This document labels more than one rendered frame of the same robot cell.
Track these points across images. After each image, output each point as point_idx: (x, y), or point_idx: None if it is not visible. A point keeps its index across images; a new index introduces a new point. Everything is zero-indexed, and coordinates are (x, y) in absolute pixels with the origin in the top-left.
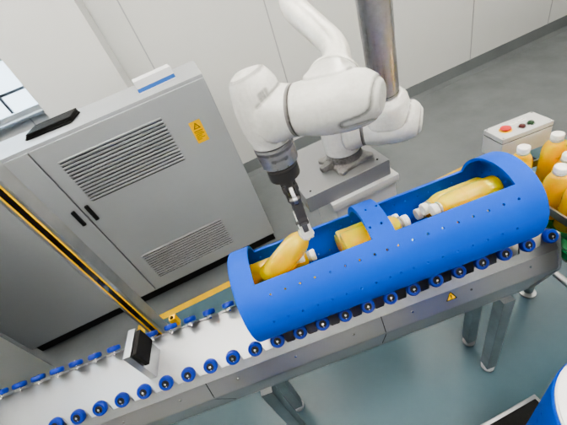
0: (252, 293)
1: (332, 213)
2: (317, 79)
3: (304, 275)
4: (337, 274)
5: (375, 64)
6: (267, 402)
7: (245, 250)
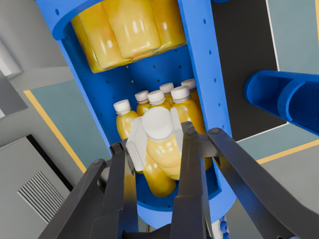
0: (229, 188)
1: (19, 77)
2: None
3: (217, 122)
4: (216, 68)
5: None
6: None
7: (160, 212)
